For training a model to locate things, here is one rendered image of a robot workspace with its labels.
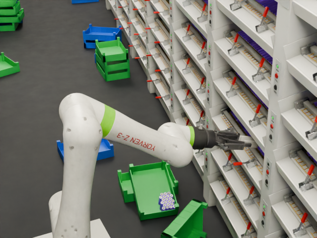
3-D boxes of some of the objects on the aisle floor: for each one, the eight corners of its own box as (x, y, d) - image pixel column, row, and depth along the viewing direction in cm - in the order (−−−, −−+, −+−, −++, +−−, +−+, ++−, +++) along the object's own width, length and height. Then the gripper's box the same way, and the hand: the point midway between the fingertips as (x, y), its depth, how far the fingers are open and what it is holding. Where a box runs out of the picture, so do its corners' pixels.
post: (260, 308, 228) (308, -167, 143) (252, 291, 236) (292, -168, 151) (304, 298, 232) (376, -169, 147) (295, 282, 240) (357, -170, 155)
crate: (124, 203, 292) (123, 191, 288) (118, 181, 309) (117, 170, 305) (178, 194, 298) (178, 182, 294) (169, 174, 315) (169, 162, 311)
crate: (178, 214, 283) (179, 206, 277) (139, 220, 279) (140, 213, 273) (164, 166, 301) (165, 158, 295) (128, 172, 297) (129, 164, 291)
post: (174, 140, 348) (172, -174, 262) (170, 132, 356) (167, -174, 271) (204, 136, 352) (212, -175, 266) (200, 129, 360) (206, -175, 274)
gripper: (212, 140, 212) (266, 144, 219) (199, 121, 226) (251, 125, 233) (207, 157, 215) (261, 160, 222) (195, 136, 229) (246, 140, 236)
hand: (248, 141), depth 227 cm, fingers open, 3 cm apart
